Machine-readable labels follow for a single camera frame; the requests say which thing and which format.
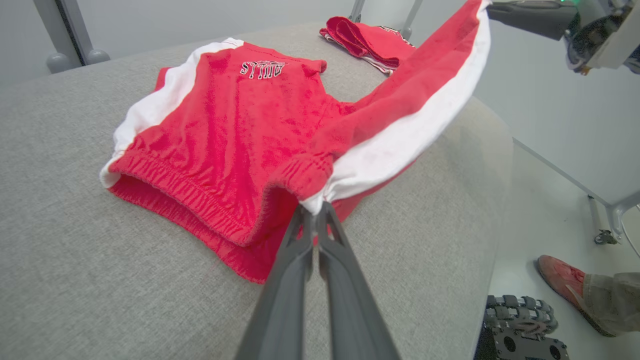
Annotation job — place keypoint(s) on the white panel on metal frame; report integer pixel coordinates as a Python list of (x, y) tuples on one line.
[(565, 110)]

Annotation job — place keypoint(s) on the beige trouser leg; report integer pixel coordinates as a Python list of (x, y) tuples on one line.
[(612, 300)]

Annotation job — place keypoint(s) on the red jersey with white trim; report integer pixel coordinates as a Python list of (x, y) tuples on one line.
[(370, 42)]

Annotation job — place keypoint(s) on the grey mecanum robot wheel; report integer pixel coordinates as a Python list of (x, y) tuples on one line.
[(522, 315)]

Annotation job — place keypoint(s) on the small panel caster wheel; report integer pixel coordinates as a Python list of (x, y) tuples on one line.
[(605, 237)]

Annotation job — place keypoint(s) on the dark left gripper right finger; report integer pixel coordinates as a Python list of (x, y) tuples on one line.
[(345, 300)]

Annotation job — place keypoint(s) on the red sneaker shoe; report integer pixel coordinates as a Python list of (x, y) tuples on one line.
[(562, 280)]

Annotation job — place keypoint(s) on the red shorts with white stripes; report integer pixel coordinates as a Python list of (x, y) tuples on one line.
[(240, 125)]

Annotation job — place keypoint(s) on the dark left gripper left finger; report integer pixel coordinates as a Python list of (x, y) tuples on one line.
[(285, 300)]

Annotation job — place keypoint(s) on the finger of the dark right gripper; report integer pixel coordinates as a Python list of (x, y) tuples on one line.
[(535, 17)]

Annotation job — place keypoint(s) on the grey metal frame post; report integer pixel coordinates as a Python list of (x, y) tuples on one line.
[(79, 30), (52, 30)]

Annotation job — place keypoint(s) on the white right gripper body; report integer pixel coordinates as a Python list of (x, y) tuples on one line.
[(610, 35)]

